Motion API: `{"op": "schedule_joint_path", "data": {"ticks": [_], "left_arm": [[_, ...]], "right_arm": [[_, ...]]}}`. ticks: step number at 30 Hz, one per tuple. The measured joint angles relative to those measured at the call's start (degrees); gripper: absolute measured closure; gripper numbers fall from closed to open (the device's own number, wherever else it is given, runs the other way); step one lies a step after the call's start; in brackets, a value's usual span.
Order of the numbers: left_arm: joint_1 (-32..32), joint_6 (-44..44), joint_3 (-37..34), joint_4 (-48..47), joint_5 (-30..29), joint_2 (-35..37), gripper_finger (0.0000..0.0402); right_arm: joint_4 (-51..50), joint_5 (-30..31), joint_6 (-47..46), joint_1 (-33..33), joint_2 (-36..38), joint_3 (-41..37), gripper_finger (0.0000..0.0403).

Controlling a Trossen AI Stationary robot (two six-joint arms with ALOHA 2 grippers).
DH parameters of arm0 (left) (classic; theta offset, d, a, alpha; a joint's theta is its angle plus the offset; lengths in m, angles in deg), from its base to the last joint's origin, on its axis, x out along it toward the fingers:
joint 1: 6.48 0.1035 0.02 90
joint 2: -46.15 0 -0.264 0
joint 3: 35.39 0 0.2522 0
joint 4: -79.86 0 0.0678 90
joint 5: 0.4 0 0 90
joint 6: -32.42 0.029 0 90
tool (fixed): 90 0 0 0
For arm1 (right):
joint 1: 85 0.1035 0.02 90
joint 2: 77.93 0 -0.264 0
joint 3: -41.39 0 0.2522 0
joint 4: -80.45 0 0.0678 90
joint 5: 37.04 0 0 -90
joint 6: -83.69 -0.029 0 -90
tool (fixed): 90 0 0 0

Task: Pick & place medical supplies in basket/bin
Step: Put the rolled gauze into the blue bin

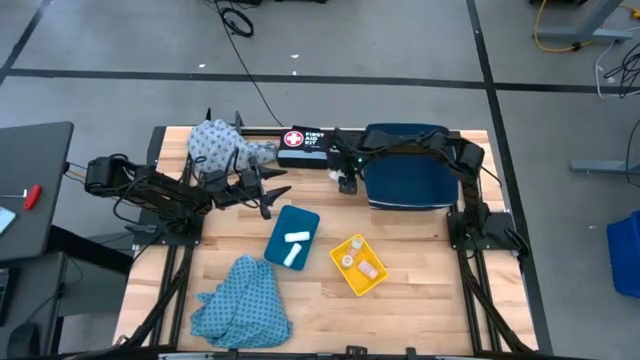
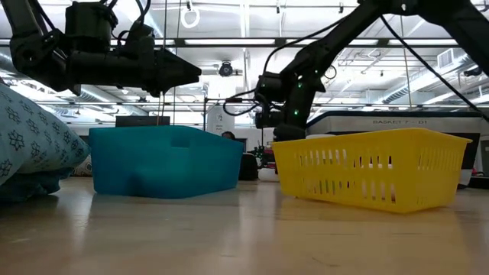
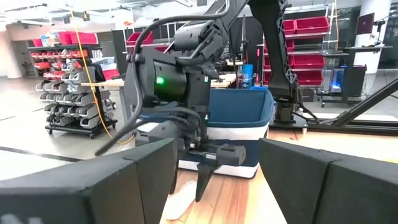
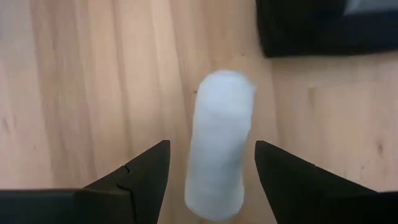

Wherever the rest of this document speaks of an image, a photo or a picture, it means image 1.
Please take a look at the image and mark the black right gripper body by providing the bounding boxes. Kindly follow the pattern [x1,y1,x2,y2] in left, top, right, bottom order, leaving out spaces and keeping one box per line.
[329,128,366,177]

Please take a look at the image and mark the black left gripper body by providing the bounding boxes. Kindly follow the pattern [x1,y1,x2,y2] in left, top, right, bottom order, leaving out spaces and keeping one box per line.
[218,155,274,221]

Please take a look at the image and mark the pale grey-blue patterned gown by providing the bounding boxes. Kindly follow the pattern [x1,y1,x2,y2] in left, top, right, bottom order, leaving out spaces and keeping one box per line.
[187,118,279,176]

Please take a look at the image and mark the pink bandage pack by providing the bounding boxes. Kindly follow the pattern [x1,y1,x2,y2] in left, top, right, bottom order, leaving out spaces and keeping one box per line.
[356,259,380,281]

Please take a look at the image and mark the teal plastic bin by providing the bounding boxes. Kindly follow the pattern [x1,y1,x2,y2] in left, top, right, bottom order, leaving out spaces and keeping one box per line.
[263,204,321,272]

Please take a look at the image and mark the navy white fabric basket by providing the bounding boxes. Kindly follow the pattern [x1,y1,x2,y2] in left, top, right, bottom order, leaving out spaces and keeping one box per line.
[363,123,460,211]

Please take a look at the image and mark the yellow slotted plastic basket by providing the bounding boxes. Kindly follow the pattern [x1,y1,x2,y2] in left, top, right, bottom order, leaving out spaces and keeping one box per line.
[328,232,390,297]

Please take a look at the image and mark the blue plastic bin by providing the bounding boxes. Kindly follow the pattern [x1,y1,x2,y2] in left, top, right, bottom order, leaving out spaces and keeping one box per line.
[606,209,640,300]

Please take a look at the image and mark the black first aid kit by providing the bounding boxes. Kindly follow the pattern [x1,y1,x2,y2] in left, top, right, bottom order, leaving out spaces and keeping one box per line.
[276,124,330,170]

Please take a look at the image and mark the teal-blue patterned gown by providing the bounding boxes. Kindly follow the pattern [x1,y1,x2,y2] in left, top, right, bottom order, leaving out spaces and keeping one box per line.
[189,253,294,350]

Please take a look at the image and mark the dark grey side desk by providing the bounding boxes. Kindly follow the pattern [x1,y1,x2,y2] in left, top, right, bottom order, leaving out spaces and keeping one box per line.
[0,121,75,264]

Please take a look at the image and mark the grey desk foot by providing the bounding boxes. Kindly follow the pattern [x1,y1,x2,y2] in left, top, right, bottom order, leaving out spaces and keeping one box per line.
[569,158,640,176]

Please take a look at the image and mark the wooden desk grey legs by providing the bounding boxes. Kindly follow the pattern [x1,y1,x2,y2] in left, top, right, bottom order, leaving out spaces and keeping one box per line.
[529,0,635,45]

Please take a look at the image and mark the black computer mouse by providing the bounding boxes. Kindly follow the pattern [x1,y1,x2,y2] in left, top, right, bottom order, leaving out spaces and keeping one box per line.
[7,322,41,359]

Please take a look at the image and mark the black floor cable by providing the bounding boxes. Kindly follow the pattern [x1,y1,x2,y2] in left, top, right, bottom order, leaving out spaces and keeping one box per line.
[204,0,274,129]

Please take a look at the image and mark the black rig frame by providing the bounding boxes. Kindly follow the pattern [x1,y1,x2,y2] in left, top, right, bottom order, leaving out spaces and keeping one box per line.
[114,107,539,360]

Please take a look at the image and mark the red-handled hex key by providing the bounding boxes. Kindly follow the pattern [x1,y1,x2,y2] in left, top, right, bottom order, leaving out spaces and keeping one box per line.
[0,183,43,211]

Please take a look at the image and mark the yellow cable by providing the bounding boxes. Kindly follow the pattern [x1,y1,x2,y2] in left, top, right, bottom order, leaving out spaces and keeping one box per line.
[533,0,640,54]

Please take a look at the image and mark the white floor cable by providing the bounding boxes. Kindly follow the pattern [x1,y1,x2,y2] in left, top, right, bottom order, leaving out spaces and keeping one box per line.
[593,42,640,99]

